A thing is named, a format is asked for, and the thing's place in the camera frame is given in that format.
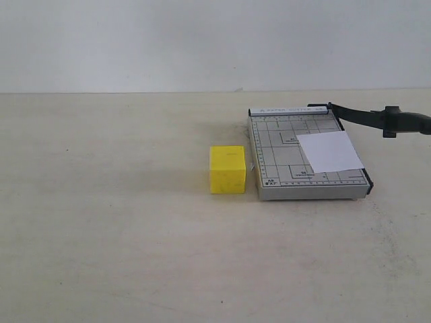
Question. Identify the yellow foam cube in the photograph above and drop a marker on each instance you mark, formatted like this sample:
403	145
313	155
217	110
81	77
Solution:
227	169

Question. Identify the white paper sheet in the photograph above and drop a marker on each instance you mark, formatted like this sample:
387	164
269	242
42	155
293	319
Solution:
330	152

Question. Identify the black cutter blade arm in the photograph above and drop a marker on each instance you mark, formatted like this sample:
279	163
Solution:
391	120

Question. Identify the grey paper cutter base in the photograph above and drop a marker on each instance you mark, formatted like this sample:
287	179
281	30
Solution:
282	170

